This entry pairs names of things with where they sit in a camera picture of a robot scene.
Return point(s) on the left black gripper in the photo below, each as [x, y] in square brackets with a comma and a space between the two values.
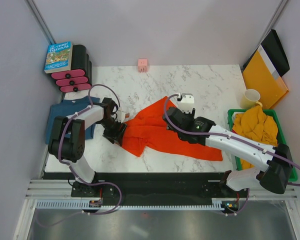
[116, 136]

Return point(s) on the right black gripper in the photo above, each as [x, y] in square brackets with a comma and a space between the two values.
[191, 116]

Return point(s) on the orange t shirt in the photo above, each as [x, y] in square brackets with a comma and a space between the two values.
[148, 129]

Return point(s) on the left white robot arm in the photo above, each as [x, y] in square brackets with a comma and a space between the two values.
[67, 138]

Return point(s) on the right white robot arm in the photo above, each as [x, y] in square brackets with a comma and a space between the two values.
[271, 164]

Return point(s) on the black pink drawer organizer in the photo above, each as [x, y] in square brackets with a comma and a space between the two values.
[79, 77]

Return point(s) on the yellow mug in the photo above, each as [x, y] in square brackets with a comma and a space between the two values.
[250, 99]

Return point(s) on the yellow t shirt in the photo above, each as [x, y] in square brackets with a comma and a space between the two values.
[255, 125]

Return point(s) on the pink cube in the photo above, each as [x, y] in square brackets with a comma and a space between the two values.
[142, 65]

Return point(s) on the blue treehouse book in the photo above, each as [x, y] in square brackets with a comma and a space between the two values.
[58, 57]

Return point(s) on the black white folder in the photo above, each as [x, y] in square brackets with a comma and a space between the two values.
[275, 51]

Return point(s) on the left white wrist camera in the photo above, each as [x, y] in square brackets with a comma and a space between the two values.
[121, 116]

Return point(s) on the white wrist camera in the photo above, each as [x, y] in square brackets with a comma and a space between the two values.
[186, 102]
[121, 116]

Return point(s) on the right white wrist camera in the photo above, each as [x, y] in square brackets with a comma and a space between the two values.
[186, 102]

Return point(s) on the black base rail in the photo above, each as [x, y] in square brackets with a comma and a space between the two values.
[168, 188]

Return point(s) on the white cable duct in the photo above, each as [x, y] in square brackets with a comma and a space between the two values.
[86, 204]

